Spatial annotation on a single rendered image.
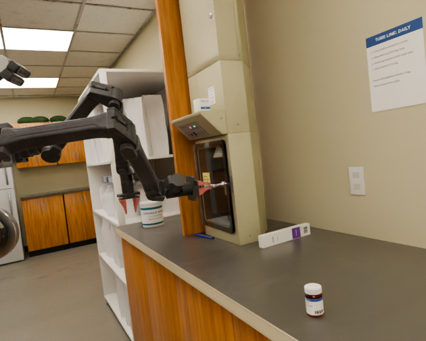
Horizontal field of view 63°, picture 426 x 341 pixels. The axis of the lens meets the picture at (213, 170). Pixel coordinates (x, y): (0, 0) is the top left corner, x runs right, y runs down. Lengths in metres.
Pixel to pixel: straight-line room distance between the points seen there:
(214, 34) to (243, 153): 0.50
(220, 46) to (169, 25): 0.43
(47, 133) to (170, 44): 0.93
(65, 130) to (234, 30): 0.84
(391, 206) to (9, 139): 1.29
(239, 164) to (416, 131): 0.65
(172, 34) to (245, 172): 0.80
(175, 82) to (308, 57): 0.64
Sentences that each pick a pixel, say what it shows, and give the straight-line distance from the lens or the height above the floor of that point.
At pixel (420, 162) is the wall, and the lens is 1.37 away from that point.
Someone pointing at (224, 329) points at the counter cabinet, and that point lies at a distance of 1.16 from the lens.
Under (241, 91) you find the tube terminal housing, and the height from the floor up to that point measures 1.58.
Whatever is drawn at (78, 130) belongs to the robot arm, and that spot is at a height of 1.44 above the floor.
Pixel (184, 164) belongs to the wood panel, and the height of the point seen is 1.30.
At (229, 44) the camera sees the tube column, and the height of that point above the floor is 1.78.
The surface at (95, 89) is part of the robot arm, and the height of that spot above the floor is 1.62.
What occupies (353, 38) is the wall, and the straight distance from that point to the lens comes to 1.53.
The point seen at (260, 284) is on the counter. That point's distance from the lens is 1.08.
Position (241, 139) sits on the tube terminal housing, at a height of 1.38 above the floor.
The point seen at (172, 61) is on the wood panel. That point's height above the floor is 1.81.
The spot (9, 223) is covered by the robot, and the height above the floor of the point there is 1.16.
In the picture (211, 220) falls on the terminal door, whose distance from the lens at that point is 1.63.
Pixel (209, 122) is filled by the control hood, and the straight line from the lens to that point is 1.40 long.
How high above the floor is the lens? 1.34
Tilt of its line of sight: 3 degrees down
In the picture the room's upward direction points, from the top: 6 degrees counter-clockwise
